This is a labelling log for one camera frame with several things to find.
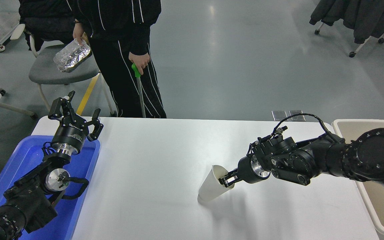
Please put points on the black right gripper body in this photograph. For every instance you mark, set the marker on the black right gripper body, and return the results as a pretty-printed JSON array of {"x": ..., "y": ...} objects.
[{"x": 247, "y": 170}]

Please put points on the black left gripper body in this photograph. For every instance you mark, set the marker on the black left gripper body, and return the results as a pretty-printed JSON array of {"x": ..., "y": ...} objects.
[{"x": 69, "y": 133}]

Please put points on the white paper cup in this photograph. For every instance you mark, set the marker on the white paper cup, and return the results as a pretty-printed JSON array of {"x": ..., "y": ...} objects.
[{"x": 210, "y": 190}]

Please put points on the foil tray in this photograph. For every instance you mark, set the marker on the foil tray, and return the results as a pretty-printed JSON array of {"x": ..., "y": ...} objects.
[{"x": 72, "y": 56}]

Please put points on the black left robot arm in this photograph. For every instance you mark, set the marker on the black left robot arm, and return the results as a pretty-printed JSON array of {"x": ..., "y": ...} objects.
[{"x": 28, "y": 200}]

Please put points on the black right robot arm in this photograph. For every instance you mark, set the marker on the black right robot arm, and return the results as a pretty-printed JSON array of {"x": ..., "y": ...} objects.
[{"x": 372, "y": 153}]

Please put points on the large pale dustbin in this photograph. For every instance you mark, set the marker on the large pale dustbin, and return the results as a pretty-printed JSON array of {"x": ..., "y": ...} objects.
[{"x": 378, "y": 206}]

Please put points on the standing person's right hand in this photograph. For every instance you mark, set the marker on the standing person's right hand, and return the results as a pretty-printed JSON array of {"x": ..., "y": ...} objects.
[{"x": 79, "y": 32}]

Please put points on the standing person's left hand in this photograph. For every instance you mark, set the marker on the standing person's left hand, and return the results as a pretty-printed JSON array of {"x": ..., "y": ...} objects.
[{"x": 140, "y": 63}]

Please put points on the grey seat chair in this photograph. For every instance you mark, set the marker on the grey seat chair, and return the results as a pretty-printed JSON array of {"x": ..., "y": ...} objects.
[{"x": 55, "y": 71}]

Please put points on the blue plastic tray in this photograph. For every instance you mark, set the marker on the blue plastic tray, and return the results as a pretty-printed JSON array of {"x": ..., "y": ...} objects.
[{"x": 28, "y": 153}]

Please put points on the standing person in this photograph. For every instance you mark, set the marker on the standing person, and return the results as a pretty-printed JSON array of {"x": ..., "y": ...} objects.
[{"x": 125, "y": 83}]

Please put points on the metal floor outlet plate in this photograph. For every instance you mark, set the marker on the metal floor outlet plate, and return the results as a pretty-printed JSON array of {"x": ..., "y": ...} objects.
[
  {"x": 278, "y": 116},
  {"x": 300, "y": 118}
]

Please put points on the black jacket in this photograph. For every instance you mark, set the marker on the black jacket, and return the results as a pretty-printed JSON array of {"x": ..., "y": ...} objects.
[{"x": 45, "y": 20}]

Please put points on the dark grey coat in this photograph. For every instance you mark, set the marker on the dark grey coat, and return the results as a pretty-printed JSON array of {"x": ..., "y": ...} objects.
[{"x": 362, "y": 16}]

